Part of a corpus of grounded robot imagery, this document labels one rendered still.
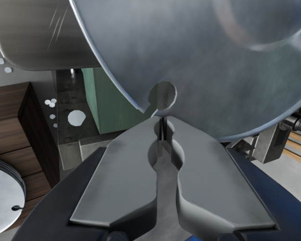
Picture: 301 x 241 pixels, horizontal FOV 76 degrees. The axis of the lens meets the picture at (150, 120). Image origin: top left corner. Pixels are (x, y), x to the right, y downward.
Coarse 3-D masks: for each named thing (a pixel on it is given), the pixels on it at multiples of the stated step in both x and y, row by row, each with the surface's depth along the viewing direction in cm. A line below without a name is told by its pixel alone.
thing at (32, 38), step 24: (0, 0) 8; (24, 0) 9; (48, 0) 9; (0, 24) 9; (24, 24) 9; (48, 24) 9; (72, 24) 10; (0, 48) 9; (24, 48) 9; (48, 48) 10; (72, 48) 10
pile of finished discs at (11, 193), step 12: (0, 168) 50; (12, 168) 54; (0, 180) 51; (12, 180) 53; (0, 192) 53; (12, 192) 54; (24, 192) 57; (0, 204) 54; (12, 204) 56; (0, 216) 56; (12, 216) 58; (0, 228) 58
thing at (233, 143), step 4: (236, 140) 19; (240, 140) 19; (244, 140) 19; (228, 144) 19; (232, 144) 19; (236, 144) 19; (240, 144) 19; (244, 144) 19; (248, 144) 20; (236, 148) 19; (240, 148) 19; (244, 148) 20; (248, 148) 20; (252, 148) 20; (240, 152) 20
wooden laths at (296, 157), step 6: (294, 132) 111; (294, 138) 111; (300, 138) 108; (288, 144) 116; (294, 144) 113; (300, 144) 111; (288, 150) 116; (300, 150) 111; (294, 156) 113; (300, 156) 111; (300, 162) 111
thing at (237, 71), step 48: (96, 0) 10; (144, 0) 10; (192, 0) 11; (240, 0) 12; (288, 0) 14; (96, 48) 10; (144, 48) 12; (192, 48) 13; (240, 48) 14; (288, 48) 17; (144, 96) 13; (192, 96) 15; (240, 96) 17; (288, 96) 20
